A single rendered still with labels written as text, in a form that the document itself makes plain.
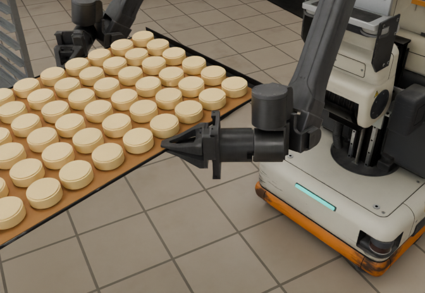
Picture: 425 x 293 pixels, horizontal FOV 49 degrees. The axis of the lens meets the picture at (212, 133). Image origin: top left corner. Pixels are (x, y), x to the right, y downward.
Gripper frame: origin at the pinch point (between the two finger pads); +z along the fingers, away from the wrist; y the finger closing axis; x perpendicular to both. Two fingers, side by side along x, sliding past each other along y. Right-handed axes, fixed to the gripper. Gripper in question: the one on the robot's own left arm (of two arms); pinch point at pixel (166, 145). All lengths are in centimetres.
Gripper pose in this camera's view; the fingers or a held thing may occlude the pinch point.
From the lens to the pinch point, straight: 78.5
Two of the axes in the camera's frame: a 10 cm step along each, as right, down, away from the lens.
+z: -10.0, 0.1, 0.7
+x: 0.5, -6.1, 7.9
